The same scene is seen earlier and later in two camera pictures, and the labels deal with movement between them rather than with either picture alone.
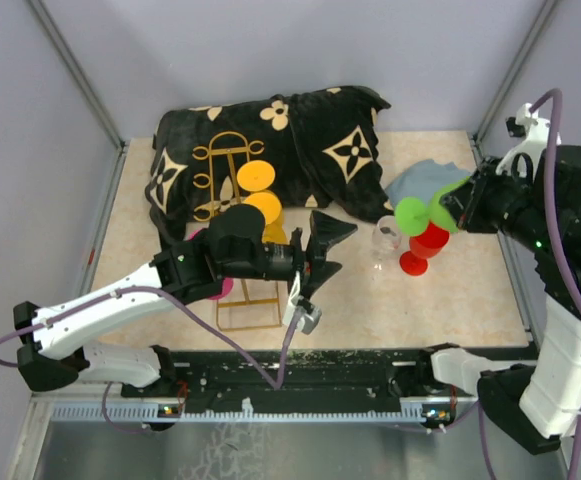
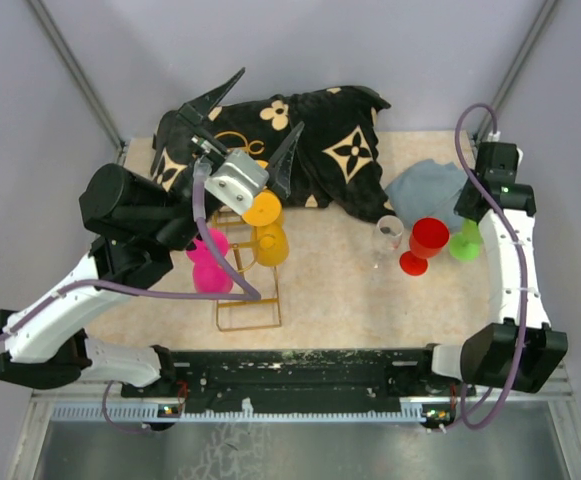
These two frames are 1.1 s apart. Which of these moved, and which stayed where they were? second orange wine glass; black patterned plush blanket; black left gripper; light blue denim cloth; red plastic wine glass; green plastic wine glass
Moved: black left gripper; green plastic wine glass
Stayed: black patterned plush blanket; red plastic wine glass; light blue denim cloth; second orange wine glass
